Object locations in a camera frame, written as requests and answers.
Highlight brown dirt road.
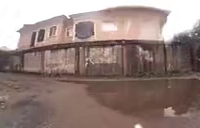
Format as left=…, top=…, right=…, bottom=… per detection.
left=0, top=70, right=200, bottom=128

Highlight dark green trees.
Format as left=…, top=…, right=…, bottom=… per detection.
left=170, top=19, right=200, bottom=73

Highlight low building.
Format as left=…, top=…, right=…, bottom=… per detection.
left=0, top=46, right=23, bottom=73

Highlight weathered concrete compound wall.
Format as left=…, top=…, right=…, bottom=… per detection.
left=19, top=39, right=200, bottom=77

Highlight muddy water puddle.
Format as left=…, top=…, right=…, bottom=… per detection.
left=84, top=77, right=200, bottom=119

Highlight strip of green weeds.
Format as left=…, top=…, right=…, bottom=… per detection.
left=131, top=70, right=200, bottom=80

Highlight pink two-storey building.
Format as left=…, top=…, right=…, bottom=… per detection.
left=16, top=5, right=172, bottom=51

